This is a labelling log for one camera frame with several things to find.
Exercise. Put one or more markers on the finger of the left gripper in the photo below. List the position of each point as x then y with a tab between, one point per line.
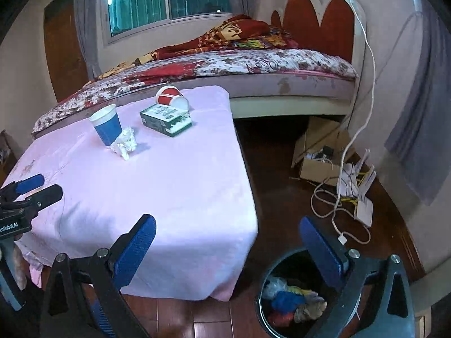
29	184
32	205

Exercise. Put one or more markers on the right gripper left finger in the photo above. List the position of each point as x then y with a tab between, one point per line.
83	295

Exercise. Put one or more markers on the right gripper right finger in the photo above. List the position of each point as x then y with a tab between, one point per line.
389	310

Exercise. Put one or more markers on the blue white paper cup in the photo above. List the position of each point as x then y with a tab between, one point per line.
107	124

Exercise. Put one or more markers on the white tissue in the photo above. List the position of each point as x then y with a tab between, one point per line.
124	144

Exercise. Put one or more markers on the green white carton box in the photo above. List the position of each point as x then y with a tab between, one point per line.
166	119

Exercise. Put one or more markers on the red paper cup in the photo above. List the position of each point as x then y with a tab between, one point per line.
171	96

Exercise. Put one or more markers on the beige cloth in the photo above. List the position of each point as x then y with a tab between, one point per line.
311	310

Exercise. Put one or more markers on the yellow cloth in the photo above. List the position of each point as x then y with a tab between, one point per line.
299	291

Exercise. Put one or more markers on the blue cloth rag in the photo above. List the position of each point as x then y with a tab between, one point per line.
286	302

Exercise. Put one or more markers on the red plastic bag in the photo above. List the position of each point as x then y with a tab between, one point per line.
277	319

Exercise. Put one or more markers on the clear plastic bag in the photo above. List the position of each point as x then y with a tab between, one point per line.
273	286

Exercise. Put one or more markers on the person's left hand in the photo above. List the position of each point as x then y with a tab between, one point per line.
13	257

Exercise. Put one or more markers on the white flat router box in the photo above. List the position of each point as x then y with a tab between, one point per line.
364	211

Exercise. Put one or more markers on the brown wooden door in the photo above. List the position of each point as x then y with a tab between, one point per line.
65	62

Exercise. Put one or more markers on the white wifi router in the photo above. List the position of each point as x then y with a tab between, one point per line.
354	181

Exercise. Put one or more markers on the pink floral tablecloth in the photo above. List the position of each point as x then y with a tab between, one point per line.
195	185

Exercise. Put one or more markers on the cardboard box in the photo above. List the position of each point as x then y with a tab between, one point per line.
318	152

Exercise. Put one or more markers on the grey curtain right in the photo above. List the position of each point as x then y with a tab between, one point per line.
420	140

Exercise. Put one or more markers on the grey curtain left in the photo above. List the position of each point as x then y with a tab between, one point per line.
86	31

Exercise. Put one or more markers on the bed with floral sheet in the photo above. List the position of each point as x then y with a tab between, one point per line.
205	64

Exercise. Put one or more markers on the red patterned blanket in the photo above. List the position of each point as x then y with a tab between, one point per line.
238	32

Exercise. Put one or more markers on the red heart headboard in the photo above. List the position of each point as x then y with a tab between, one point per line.
330	28

